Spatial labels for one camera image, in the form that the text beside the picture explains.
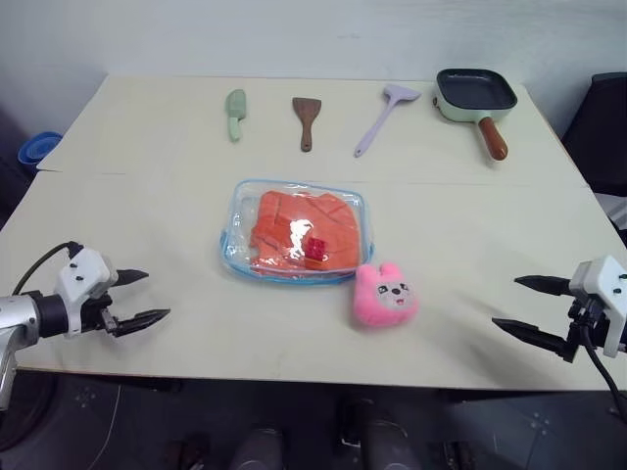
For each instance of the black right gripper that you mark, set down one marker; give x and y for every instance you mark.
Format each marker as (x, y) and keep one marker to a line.
(585, 320)

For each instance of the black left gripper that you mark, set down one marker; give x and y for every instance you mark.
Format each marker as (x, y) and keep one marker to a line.
(100, 315)

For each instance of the clear pouch with orange cloth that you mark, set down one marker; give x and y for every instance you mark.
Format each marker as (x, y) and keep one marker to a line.
(235, 230)

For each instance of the orange cloth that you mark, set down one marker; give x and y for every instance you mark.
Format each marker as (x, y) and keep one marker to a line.
(279, 220)

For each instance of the pink plush toy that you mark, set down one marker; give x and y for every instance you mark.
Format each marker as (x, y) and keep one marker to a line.
(384, 298)

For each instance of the red toy brick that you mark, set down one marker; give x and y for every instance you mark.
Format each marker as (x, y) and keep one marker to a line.
(316, 248)

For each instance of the black chair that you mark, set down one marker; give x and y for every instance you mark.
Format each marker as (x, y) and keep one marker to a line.
(602, 127)

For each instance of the green toy knife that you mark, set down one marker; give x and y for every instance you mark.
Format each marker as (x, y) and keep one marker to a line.
(236, 110)

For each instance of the green square frying pan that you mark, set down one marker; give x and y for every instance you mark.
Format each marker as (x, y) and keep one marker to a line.
(472, 90)

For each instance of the purple silicone spatula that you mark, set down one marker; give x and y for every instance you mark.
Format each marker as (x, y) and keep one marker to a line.
(387, 115)

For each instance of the brown wooden spatula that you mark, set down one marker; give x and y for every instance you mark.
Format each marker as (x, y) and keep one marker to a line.
(306, 115)

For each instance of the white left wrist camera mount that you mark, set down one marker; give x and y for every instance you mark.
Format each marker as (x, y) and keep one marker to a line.
(81, 279)

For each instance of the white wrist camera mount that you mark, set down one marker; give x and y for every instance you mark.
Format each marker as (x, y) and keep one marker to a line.
(81, 279)
(600, 289)

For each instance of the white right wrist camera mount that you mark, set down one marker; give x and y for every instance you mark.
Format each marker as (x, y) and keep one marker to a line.
(600, 289)

